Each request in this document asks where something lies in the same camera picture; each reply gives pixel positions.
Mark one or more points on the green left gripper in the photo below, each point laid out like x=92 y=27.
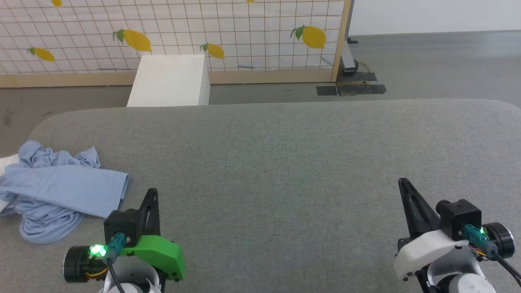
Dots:
x=163 y=253

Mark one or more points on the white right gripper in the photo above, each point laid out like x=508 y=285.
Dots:
x=423 y=250

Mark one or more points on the light blue shirt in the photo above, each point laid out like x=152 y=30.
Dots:
x=61 y=191

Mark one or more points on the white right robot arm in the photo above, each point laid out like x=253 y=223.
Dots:
x=456 y=276

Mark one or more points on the long dark tape strip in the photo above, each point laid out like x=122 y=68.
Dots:
x=362 y=90

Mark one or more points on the white box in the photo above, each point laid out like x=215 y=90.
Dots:
x=171 y=81

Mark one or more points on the short dark tape strip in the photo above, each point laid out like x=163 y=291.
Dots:
x=365 y=77

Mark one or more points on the small dark tape patch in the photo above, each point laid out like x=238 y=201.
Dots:
x=327 y=90

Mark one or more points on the grey metal screen foot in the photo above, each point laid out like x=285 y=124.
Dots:
x=349 y=61

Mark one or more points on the lemon print partition screen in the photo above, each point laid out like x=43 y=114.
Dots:
x=183 y=28

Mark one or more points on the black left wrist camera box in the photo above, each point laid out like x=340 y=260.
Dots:
x=122 y=226

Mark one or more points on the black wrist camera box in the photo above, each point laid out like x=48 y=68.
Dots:
x=458 y=217
x=122 y=226

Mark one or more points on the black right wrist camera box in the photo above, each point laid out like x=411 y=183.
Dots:
x=458 y=217

